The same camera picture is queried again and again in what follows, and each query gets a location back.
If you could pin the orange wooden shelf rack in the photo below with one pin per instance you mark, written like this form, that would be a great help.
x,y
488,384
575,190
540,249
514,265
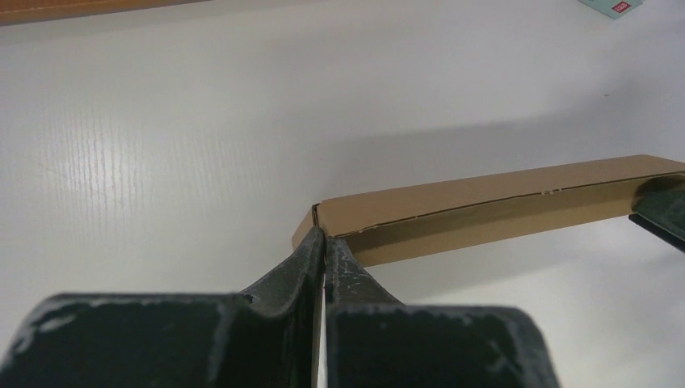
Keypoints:
x,y
30,11

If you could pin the white teal small carton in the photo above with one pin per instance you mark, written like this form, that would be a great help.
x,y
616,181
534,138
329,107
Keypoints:
x,y
613,9

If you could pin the brown cardboard box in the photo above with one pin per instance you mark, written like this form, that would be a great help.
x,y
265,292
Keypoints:
x,y
405,223

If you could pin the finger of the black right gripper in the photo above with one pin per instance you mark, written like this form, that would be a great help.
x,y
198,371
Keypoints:
x,y
658,207

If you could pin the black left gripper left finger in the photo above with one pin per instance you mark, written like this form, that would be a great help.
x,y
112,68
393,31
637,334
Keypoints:
x,y
263,336

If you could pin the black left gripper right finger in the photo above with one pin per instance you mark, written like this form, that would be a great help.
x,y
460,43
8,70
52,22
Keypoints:
x,y
374,340

